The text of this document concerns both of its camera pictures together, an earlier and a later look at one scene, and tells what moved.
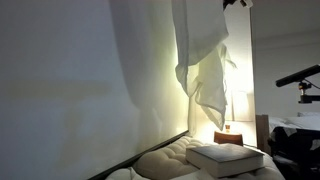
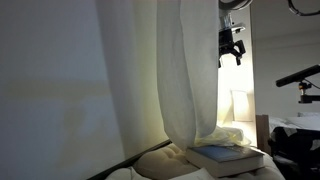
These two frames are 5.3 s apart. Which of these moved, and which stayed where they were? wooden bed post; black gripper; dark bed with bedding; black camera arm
Moved: black gripper
Stayed: wooden bed post; dark bed with bedding; black camera arm
